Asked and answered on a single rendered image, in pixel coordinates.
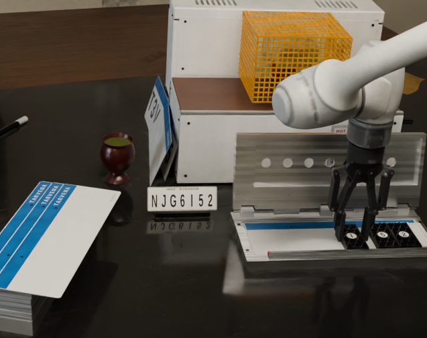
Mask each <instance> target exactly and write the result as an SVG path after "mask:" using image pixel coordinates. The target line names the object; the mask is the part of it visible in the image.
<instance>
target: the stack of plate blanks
mask: <svg viewBox="0 0 427 338"><path fill-rule="evenodd" d="M51 183H52V182H44V181H41V182H39V184H38V185H37V186H36V187H35V188H34V190H33V191H32V193H31V194H30V195H29V196H28V198H27V199H26V200H25V202H24V203H23V204H22V206H20V208H19V209H18V211H17V212H16V213H15V214H14V216H13V217H12V218H11V220H10V221H9V222H8V224H6V226H5V227H4V229H3V230H2V231H1V232H0V251H1V250H2V249H3V247H4V246H5V244H6V243H7V242H8V241H9V239H10V238H11V236H12V235H13V234H14V233H15V231H16V230H17V228H18V227H19V226H20V225H21V223H22V222H23V220H24V219H25V218H26V217H27V215H28V214H29V212H30V211H31V210H32V209H33V207H34V206H35V205H36V203H37V202H38V201H39V199H40V198H41V197H42V195H43V194H44V193H45V191H46V190H47V189H48V187H49V186H50V185H51ZM54 299H55V298H52V297H47V296H36V295H32V294H24V293H20V292H12V291H7V290H0V331H6V332H10V333H18V334H22V335H30V336H33V335H34V333H35V332H36V330H37V328H38V327H39V325H40V323H41V322H42V319H43V318H44V316H45V314H46V313H47V311H48V309H49V307H50V306H51V304H52V303H53V301H54Z"/></svg>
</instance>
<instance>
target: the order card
mask: <svg viewBox="0 0 427 338"><path fill-rule="evenodd" d="M147 210H148V211H210V210H217V187H216V186H177V187H148V188H147Z"/></svg>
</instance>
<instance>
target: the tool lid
mask: <svg viewBox="0 0 427 338"><path fill-rule="evenodd" d="M348 144H349V140H348V139H347V133H235V153H234V168H233V198H232V208H233V210H241V205H254V207H255V209H273V214H274V215H285V214H299V213H300V209H319V208H320V206H321V204H327V201H328V194H329V190H330V182H331V178H332V174H331V171H330V167H331V166H326V165H325V161H326V159H328V158H332V159H333V160H334V162H333V164H332V166H336V167H338V166H342V165H343V163H344V162H345V160H346V159H347V149H348ZM425 146H426V134H425V133H424V132H392V133H391V137H390V141H389V143H388V144H387V145H386V146H385V151H384V155H383V160H382V163H383V165H384V166H387V161H388V159H389V158H395V163H394V165H392V166H391V167H392V168H393V170H394V172H395V173H394V175H393V177H392V178H391V181H390V186H389V194H388V198H387V206H386V207H398V203H409V205H410V206H411V207H419V201H420V189H421V183H422V171H423V165H424V152H425ZM265 158H268V159H270V161H271V162H270V165H269V166H267V167H264V166H262V164H261V163H262V161H263V159H265ZM286 158H290V159H291V160H292V163H291V165H290V166H288V167H285V166H284V165H283V161H284V160H285V159H286ZM307 158H312V161H313V163H312V165H311V166H305V165H304V161H305V159H307ZM381 176H382V173H381V172H380V173H379V174H378V175H377V176H376V177H375V194H376V200H377V201H378V196H379V187H380V183H381ZM365 207H369V202H368V196H367V185H366V183H364V182H360V183H357V185H356V187H355V188H354V189H353V191H352V193H351V195H350V198H349V200H348V202H347V205H346V207H345V208H354V211H353V212H354V213H364V211H365Z"/></svg>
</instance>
